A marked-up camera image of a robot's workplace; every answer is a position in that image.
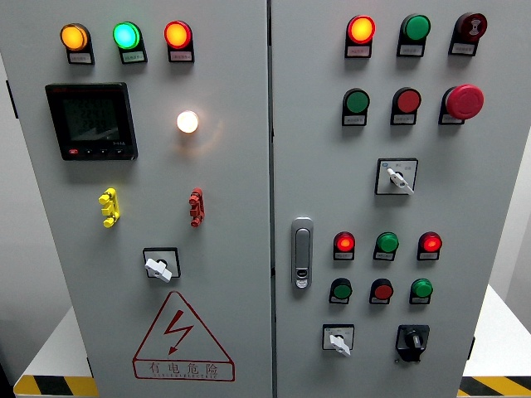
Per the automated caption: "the small red handle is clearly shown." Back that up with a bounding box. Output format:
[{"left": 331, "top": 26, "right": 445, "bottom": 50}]
[{"left": 188, "top": 187, "right": 206, "bottom": 228}]

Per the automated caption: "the white-handle turn switch, large plate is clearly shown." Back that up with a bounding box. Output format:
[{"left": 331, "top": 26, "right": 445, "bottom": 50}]
[{"left": 374, "top": 158, "right": 419, "bottom": 197}]

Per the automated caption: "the large green push button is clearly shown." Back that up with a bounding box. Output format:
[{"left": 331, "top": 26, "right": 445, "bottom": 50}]
[{"left": 343, "top": 88, "right": 371, "bottom": 115}]

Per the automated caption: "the large red-orange lamp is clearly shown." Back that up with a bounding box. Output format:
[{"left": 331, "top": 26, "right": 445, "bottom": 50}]
[{"left": 346, "top": 15, "right": 377, "bottom": 46}]

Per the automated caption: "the white-handle turn switch, plain plate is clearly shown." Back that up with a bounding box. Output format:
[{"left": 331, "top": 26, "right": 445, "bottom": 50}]
[{"left": 142, "top": 247, "right": 182, "bottom": 284}]

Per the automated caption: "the large lit green lamp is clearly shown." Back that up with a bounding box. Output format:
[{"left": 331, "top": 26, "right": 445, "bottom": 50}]
[{"left": 112, "top": 21, "right": 142, "bottom": 51}]

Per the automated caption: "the small green lamp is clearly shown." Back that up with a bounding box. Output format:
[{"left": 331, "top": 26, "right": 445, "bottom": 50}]
[
  {"left": 375, "top": 231, "right": 400, "bottom": 254},
  {"left": 410, "top": 278, "right": 434, "bottom": 299}
]

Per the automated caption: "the large red push button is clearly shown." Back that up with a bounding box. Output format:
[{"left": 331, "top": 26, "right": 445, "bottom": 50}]
[{"left": 392, "top": 87, "right": 422, "bottom": 115}]

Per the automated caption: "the red warning triangle sticker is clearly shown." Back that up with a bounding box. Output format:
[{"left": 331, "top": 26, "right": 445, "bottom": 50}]
[{"left": 132, "top": 290, "right": 236, "bottom": 382}]

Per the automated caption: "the pale grey cabinet door with display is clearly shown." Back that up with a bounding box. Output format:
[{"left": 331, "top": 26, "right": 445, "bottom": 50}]
[{"left": 0, "top": 0, "right": 274, "bottom": 398}]

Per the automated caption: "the dark red buzzer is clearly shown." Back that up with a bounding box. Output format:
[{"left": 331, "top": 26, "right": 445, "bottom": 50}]
[{"left": 454, "top": 12, "right": 489, "bottom": 42}]

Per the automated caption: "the small red lamp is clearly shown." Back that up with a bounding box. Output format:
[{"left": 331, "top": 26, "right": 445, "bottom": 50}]
[
  {"left": 334, "top": 231, "right": 357, "bottom": 253},
  {"left": 418, "top": 231, "right": 443, "bottom": 253}
]

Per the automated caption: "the small yellow handle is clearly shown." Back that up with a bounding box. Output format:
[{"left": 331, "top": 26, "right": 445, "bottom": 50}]
[{"left": 98, "top": 187, "right": 121, "bottom": 229}]

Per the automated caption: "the silver door lock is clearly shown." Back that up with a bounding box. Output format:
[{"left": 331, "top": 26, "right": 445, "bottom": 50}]
[{"left": 290, "top": 216, "right": 314, "bottom": 290}]

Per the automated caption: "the large dark green lamp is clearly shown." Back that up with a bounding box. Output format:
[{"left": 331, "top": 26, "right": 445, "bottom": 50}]
[{"left": 400, "top": 13, "right": 431, "bottom": 42}]

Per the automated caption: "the red-orange round lamp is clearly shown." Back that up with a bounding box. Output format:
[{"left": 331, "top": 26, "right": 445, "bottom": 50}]
[{"left": 163, "top": 20, "right": 193, "bottom": 50}]

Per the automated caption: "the large red stop button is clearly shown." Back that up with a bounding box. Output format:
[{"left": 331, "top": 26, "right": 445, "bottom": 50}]
[{"left": 441, "top": 84, "right": 485, "bottom": 121}]

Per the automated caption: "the black-knob turn switch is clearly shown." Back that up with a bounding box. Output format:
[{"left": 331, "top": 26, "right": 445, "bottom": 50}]
[{"left": 394, "top": 324, "right": 431, "bottom": 364}]

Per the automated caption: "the black display meter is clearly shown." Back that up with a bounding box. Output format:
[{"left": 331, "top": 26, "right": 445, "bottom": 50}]
[{"left": 44, "top": 81, "right": 139, "bottom": 162}]

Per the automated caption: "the black and yellow striped tape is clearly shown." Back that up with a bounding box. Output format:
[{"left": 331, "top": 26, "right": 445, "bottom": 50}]
[
  {"left": 456, "top": 376, "right": 531, "bottom": 398},
  {"left": 13, "top": 375, "right": 100, "bottom": 398}
]

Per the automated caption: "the white-handle turn switch, small plate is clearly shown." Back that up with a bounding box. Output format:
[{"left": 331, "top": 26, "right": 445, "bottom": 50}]
[{"left": 322, "top": 323, "right": 356, "bottom": 358}]

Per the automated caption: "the small green push button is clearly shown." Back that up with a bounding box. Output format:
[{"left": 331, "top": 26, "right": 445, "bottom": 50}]
[{"left": 329, "top": 277, "right": 353, "bottom": 300}]

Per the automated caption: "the white round lamp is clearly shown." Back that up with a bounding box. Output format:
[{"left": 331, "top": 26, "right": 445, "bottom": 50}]
[{"left": 176, "top": 109, "right": 200, "bottom": 134}]

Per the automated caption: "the yellow round lamp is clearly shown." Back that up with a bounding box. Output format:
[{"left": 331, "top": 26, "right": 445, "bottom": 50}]
[{"left": 59, "top": 23, "right": 90, "bottom": 52}]

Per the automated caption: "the small red push button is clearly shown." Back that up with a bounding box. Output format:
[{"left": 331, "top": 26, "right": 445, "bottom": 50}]
[{"left": 370, "top": 278, "right": 395, "bottom": 301}]

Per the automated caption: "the pale grey cabinet door with lock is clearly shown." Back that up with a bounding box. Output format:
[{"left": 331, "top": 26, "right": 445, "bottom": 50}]
[{"left": 269, "top": 0, "right": 531, "bottom": 398}]

